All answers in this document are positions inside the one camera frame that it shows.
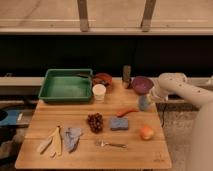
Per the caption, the blue plastic cup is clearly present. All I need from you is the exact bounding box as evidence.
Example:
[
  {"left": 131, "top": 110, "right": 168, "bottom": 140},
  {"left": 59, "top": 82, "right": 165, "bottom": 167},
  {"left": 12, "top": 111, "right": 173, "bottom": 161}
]
[{"left": 138, "top": 95, "right": 151, "bottom": 111}]

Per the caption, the white paper cup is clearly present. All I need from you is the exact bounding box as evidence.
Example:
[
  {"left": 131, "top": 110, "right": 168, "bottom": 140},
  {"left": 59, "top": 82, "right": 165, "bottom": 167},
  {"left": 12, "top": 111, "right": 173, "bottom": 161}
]
[{"left": 92, "top": 84, "right": 106, "bottom": 101}]

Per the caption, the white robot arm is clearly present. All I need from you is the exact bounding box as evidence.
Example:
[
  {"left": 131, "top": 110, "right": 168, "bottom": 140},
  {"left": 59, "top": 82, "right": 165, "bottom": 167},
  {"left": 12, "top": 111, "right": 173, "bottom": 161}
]
[{"left": 150, "top": 73, "right": 213, "bottom": 171}]

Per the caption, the green plastic tray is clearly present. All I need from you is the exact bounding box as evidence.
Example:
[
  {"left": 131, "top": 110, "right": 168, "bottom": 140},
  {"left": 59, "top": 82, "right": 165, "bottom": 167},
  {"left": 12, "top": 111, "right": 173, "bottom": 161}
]
[{"left": 38, "top": 69, "right": 93, "bottom": 103}]

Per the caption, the purple bowl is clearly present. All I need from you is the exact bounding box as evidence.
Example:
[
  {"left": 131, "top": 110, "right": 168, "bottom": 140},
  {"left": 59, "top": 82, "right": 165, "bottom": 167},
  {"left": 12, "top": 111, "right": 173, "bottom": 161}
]
[{"left": 132, "top": 76, "right": 154, "bottom": 94}]

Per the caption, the dark rectangular block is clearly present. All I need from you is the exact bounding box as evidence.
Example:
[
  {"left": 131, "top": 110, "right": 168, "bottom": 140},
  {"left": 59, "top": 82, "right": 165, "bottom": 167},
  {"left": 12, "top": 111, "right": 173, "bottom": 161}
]
[{"left": 122, "top": 65, "right": 131, "bottom": 89}]

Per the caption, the orange peach toy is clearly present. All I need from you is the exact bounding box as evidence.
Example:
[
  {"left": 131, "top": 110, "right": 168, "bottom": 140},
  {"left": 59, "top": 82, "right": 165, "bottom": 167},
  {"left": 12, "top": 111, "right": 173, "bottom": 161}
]
[{"left": 139, "top": 125, "right": 154, "bottom": 140}]

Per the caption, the orange carrot toy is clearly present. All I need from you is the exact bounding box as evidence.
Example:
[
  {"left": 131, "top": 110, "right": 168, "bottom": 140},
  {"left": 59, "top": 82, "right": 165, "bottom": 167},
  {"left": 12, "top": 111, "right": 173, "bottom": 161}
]
[{"left": 116, "top": 108, "right": 139, "bottom": 117}]

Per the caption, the blue sponge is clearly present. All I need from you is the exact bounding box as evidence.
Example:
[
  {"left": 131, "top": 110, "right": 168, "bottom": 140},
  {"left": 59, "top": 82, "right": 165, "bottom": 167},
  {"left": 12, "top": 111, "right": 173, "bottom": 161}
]
[{"left": 109, "top": 117, "right": 129, "bottom": 130}]

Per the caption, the red bowl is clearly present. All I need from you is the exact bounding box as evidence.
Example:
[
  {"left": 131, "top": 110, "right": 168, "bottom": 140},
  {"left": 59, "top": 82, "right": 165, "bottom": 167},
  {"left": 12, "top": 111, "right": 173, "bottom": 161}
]
[{"left": 93, "top": 73, "right": 112, "bottom": 87}]

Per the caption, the bunch of dark grapes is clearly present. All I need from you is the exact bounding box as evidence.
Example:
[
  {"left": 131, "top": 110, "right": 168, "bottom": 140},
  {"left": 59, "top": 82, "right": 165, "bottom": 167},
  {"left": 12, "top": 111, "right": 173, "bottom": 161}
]
[{"left": 87, "top": 113, "right": 103, "bottom": 133}]

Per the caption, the silver fork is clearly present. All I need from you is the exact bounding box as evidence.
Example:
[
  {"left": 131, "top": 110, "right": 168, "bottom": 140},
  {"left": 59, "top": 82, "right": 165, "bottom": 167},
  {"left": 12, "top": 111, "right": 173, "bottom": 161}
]
[{"left": 95, "top": 141, "right": 127, "bottom": 148}]

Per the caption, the grey blue cloth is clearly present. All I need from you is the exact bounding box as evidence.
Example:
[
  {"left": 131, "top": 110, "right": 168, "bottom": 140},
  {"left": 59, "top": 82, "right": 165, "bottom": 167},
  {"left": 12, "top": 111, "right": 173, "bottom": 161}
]
[{"left": 64, "top": 127, "right": 82, "bottom": 152}]

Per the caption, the blue object at left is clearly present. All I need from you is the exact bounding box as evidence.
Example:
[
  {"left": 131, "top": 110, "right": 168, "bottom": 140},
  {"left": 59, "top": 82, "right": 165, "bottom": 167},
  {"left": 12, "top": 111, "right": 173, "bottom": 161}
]
[{"left": 0, "top": 109, "right": 22, "bottom": 126}]

